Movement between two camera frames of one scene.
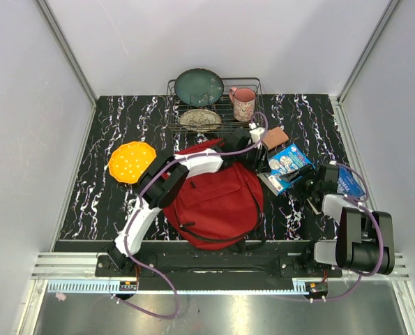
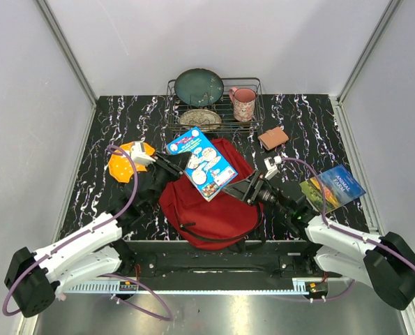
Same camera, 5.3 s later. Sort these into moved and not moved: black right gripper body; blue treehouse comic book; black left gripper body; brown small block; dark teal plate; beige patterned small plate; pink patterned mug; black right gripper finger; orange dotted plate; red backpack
Moved: black right gripper finger; black right gripper body; blue treehouse comic book; black left gripper body
Not moved: pink patterned mug; red backpack; dark teal plate; orange dotted plate; brown small block; beige patterned small plate
